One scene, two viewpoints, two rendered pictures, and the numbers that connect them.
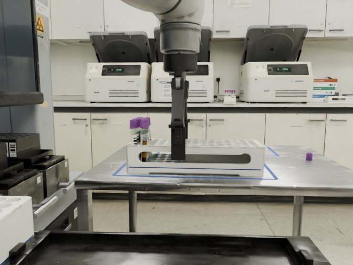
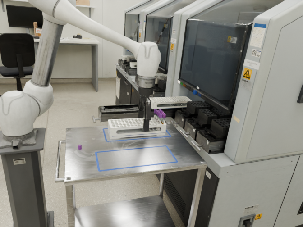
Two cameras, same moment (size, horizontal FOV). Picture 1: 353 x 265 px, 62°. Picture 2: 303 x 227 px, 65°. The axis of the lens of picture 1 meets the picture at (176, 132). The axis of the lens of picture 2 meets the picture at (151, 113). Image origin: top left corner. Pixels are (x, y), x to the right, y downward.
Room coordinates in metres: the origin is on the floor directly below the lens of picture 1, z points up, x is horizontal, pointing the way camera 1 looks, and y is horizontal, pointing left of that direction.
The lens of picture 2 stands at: (1.74, -0.44, 1.41)
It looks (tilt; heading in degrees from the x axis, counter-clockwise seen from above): 22 degrees down; 156
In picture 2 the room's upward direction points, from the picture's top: 5 degrees clockwise
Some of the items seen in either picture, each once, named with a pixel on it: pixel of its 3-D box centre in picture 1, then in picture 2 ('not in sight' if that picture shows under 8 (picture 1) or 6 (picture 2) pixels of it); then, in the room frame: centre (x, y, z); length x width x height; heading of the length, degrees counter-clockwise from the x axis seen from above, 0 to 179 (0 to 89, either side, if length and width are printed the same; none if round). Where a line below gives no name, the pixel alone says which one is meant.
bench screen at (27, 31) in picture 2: not in sight; (26, 21); (-3.04, -0.75, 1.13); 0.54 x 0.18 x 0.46; 81
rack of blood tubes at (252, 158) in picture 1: (194, 155); (137, 127); (0.67, -0.04, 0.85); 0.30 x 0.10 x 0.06; 85
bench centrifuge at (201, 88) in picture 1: (183, 66); not in sight; (2.90, -0.06, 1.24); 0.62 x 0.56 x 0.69; 178
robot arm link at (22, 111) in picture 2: not in sight; (16, 111); (0.36, -0.63, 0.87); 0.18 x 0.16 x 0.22; 152
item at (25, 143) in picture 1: (26, 146); (218, 128); (0.78, 0.40, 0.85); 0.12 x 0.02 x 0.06; 176
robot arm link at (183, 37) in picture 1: (180, 41); (146, 80); (0.67, -0.01, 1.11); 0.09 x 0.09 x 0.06
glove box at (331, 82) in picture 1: (322, 81); not in sight; (2.99, -1.46, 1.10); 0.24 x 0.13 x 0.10; 86
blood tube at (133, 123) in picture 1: (134, 144); not in sight; (0.64, 0.09, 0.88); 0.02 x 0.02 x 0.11
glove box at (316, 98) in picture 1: (317, 98); not in sight; (2.99, -1.41, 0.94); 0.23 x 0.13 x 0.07; 92
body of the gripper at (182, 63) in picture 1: (180, 75); (145, 94); (0.67, -0.01, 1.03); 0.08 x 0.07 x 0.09; 175
